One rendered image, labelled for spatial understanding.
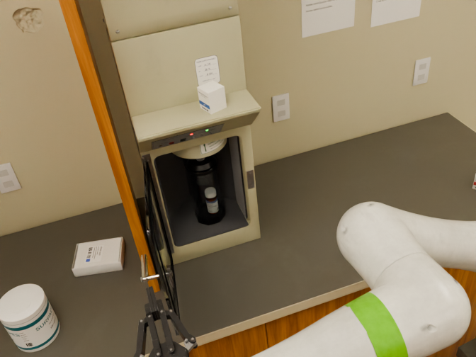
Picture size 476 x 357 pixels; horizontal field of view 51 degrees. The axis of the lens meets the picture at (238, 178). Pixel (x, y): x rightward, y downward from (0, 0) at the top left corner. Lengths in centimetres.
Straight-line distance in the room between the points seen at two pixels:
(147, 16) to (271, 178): 94
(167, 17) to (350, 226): 66
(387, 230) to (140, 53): 72
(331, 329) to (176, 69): 78
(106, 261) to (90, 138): 44
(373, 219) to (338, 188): 103
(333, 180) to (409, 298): 119
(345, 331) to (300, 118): 137
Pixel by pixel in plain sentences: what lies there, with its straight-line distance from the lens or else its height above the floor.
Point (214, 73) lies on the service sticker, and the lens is 132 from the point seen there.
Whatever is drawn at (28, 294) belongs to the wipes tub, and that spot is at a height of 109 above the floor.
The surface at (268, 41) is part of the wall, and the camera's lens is 183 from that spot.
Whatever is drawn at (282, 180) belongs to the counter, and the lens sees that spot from 194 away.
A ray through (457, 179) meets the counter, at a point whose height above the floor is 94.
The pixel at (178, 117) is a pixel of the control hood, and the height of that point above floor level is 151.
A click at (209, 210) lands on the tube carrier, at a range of 162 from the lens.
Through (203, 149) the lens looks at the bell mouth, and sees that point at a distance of 144.
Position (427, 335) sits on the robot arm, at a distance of 79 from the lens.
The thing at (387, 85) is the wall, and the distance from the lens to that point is 217.
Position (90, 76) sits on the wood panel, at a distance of 116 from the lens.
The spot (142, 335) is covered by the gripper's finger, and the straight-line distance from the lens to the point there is 105.
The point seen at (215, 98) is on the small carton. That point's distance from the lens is 125.
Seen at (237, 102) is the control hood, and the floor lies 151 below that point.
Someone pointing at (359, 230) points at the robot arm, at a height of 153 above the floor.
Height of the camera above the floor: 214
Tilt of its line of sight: 38 degrees down
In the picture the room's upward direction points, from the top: 7 degrees counter-clockwise
